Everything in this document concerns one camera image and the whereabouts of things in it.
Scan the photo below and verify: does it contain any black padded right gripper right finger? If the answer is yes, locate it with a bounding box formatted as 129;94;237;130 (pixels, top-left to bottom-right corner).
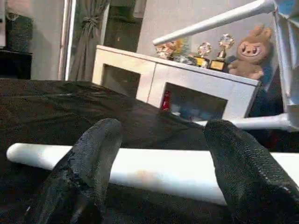
203;118;299;224

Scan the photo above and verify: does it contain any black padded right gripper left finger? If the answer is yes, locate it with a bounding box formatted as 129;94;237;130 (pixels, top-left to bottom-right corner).
22;117;124;224

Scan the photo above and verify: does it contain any white plastic table leg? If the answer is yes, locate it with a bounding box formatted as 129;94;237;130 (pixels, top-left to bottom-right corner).
152;0;279;46
6;142;299;207
193;113;292;131

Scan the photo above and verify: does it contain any white plastic table top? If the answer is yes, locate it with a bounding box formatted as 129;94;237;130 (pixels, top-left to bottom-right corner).
271;0;299;133

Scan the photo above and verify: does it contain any red object behind glass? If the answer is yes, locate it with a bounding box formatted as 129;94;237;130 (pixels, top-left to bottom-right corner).
161;90;173;112

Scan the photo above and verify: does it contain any white cabinet with glass doors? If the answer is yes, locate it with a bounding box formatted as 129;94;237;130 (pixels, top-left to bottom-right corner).
91;44;262;122

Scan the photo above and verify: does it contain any tan plush toy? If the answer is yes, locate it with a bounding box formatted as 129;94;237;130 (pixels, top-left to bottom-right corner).
227;23;275;82

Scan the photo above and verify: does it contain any black low shelf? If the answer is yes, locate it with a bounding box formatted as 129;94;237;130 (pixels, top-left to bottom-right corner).
0;49;34;81

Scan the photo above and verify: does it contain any grey curtain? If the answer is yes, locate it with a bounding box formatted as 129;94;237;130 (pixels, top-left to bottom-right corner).
66;0;111;82

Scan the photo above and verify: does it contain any gold trophy on black base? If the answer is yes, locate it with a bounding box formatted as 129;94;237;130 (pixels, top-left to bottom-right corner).
209;33;236;71
192;41;213;69

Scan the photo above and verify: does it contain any clear glass trinket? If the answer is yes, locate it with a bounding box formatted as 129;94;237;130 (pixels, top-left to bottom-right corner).
172;54;198;68

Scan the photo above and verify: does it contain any small orange plush figurine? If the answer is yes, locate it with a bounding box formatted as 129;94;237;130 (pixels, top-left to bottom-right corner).
155;38;189;61

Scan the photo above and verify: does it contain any dark woven basket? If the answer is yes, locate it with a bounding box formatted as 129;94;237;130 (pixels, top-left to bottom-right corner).
4;14;34;54

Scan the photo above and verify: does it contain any white door frame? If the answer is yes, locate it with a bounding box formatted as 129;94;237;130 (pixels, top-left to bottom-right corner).
57;0;78;82

